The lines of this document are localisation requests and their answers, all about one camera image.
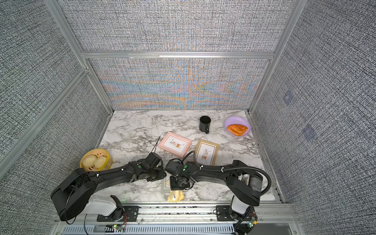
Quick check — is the yellow cleaning cloth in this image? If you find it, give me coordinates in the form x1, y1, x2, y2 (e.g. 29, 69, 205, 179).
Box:
167, 190, 185, 202

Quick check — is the grey-green picture frame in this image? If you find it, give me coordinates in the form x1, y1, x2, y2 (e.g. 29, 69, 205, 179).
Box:
161, 175, 170, 193

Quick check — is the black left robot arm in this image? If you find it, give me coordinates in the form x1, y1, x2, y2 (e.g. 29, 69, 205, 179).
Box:
51, 152, 166, 222

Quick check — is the right steamed bun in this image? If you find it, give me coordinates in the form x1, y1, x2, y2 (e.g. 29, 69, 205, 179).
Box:
94, 156, 107, 169

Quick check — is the steamed bun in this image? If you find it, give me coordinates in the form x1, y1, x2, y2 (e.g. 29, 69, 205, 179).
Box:
94, 156, 107, 169
82, 155, 97, 169

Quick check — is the yellow bamboo steamer basket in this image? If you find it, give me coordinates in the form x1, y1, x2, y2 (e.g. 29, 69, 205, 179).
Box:
79, 148, 113, 172

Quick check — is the left steamed bun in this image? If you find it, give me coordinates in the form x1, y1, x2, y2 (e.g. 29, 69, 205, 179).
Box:
82, 155, 97, 169

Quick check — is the black mug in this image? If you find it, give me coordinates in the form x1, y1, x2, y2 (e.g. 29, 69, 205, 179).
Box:
199, 116, 211, 134

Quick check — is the orange pastry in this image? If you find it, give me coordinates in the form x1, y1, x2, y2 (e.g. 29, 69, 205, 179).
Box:
227, 124, 248, 136

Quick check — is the purple bowl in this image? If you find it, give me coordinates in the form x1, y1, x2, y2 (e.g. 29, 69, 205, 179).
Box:
224, 116, 251, 137

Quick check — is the pink picture frame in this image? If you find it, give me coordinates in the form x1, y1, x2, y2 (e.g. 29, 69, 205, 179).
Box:
157, 132, 192, 159

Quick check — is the tan wooden picture frame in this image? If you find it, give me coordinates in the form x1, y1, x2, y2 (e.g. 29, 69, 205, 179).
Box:
195, 140, 219, 165

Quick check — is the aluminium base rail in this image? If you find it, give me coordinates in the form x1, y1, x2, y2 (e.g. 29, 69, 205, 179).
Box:
50, 201, 305, 235

